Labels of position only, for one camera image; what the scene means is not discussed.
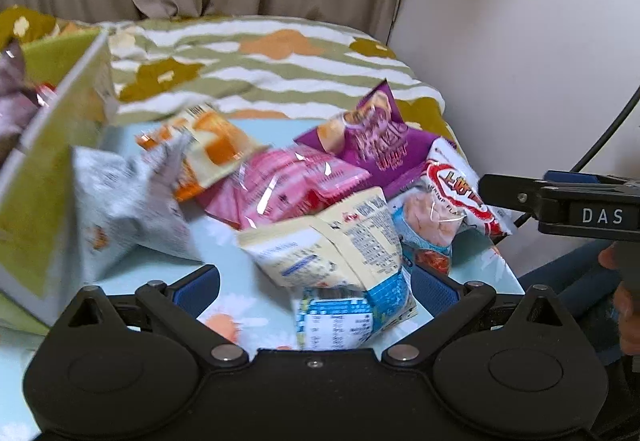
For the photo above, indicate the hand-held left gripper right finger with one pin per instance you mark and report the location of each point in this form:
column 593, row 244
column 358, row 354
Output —
column 436, row 292

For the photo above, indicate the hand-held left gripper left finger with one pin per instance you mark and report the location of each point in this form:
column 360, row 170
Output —
column 200, row 290

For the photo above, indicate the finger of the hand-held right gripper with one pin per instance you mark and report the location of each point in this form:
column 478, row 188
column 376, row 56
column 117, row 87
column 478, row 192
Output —
column 505, row 193

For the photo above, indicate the blue white snack bag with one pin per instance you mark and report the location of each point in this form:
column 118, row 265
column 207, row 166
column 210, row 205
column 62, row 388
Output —
column 350, row 316

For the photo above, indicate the white snack bag yellow edge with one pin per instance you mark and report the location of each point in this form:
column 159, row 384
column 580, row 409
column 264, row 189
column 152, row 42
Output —
column 340, row 241

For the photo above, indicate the green cardboard box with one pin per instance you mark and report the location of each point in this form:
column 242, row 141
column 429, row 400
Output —
column 40, row 181

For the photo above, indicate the mauve snack bag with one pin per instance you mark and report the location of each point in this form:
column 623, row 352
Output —
column 12, row 91

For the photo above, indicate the person's right hand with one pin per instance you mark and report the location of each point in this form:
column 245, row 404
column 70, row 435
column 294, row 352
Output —
column 629, row 321

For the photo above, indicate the white snack bag red logo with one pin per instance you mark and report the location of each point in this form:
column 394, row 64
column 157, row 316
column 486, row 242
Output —
column 450, row 196

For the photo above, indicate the silver grey snack bag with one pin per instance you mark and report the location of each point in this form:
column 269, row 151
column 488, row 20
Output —
column 125, row 206

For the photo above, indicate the purple snack bag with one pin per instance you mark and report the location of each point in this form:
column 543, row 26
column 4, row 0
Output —
column 380, row 141

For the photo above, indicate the pink snack bag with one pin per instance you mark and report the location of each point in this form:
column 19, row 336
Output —
column 290, row 181

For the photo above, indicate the orange snack bag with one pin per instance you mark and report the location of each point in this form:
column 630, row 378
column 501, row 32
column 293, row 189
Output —
column 220, row 146

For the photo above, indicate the green striped floral blanket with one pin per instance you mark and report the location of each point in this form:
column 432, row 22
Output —
column 280, row 71

